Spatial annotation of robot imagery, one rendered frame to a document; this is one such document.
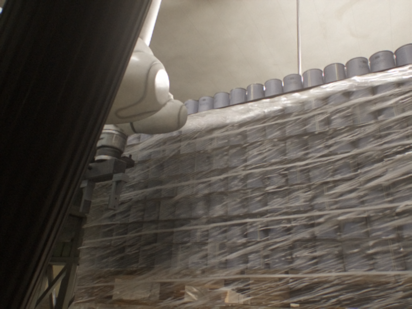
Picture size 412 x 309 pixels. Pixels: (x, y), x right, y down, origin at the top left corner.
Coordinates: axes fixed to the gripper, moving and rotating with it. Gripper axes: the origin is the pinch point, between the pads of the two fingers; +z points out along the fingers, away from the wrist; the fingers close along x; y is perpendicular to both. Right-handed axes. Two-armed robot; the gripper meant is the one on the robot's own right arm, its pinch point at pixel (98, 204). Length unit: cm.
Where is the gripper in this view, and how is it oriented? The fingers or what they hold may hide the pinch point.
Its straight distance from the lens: 111.4
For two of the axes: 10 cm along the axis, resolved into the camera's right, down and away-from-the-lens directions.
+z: -0.7, 9.2, -3.8
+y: -6.0, -3.4, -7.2
